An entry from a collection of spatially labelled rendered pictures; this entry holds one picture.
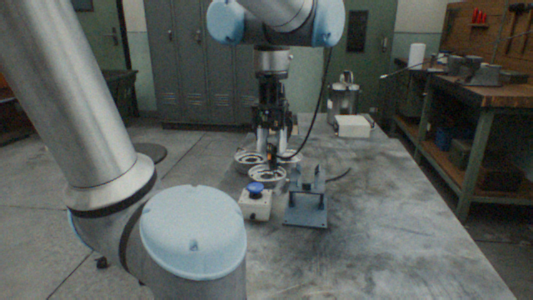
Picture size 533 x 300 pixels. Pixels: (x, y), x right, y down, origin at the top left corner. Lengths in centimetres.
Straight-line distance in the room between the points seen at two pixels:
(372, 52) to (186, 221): 351
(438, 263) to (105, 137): 61
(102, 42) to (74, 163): 443
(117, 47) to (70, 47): 435
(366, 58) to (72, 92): 352
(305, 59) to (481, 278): 357
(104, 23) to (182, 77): 136
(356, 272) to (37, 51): 57
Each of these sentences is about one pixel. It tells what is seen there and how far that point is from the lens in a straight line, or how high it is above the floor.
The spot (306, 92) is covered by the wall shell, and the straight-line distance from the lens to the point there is 413.
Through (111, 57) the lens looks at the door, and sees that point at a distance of 480.
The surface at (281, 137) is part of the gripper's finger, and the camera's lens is 72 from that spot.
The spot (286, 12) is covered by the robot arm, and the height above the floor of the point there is 124.
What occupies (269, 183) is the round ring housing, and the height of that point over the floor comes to 83.
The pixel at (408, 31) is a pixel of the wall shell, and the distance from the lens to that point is 421.
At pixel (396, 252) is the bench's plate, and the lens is 72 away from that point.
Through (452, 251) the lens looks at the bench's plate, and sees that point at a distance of 77.
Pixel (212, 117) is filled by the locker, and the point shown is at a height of 19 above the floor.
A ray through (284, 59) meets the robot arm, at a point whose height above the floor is 116.
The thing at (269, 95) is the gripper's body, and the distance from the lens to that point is 67.
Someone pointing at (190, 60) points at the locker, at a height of 83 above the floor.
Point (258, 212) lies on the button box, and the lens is 75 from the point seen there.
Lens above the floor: 123
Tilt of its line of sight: 22 degrees down
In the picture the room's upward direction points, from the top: straight up
